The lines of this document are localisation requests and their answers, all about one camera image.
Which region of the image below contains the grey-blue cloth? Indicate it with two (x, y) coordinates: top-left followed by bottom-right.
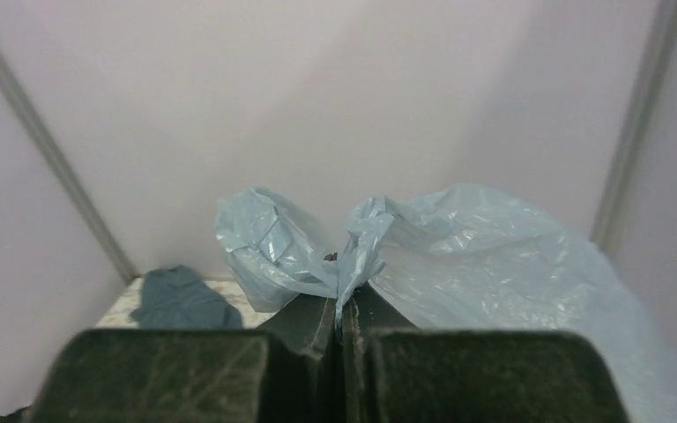
(130, 265), (243, 330)

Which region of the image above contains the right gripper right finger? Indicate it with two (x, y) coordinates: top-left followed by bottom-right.
(341, 287), (629, 422)

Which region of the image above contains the light blue trash bag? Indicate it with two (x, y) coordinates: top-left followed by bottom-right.
(214, 183), (677, 422)

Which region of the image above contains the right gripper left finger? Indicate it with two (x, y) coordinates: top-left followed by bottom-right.
(28, 294), (334, 422)

